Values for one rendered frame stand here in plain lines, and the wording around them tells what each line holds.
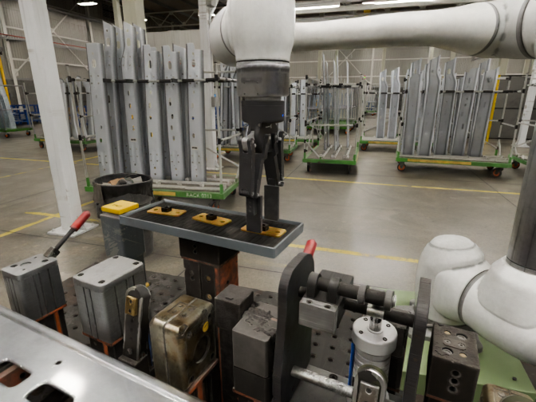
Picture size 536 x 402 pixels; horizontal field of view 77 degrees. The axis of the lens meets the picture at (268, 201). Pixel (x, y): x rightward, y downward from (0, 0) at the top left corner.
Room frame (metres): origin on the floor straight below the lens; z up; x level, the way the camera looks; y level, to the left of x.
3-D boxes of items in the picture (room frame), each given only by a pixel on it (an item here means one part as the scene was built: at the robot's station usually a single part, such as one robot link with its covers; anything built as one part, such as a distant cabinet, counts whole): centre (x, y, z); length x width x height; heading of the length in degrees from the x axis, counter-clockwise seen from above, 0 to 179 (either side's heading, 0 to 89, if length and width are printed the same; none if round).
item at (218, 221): (0.67, 0.12, 1.17); 0.08 x 0.04 x 0.01; 57
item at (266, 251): (0.66, 0.12, 1.16); 0.37 x 0.14 x 0.02; 63
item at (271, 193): (0.64, -0.01, 1.21); 0.03 x 0.01 x 0.07; 63
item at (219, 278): (0.66, 0.12, 0.92); 0.10 x 0.08 x 0.45; 63
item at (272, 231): (0.61, 0.01, 1.17); 0.08 x 0.04 x 0.01; 63
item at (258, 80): (0.61, 0.01, 1.43); 0.09 x 0.09 x 0.06
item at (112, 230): (0.77, 0.36, 0.92); 0.08 x 0.08 x 0.44; 63
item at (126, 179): (2.89, 1.27, 0.36); 0.54 x 0.50 x 0.73; 163
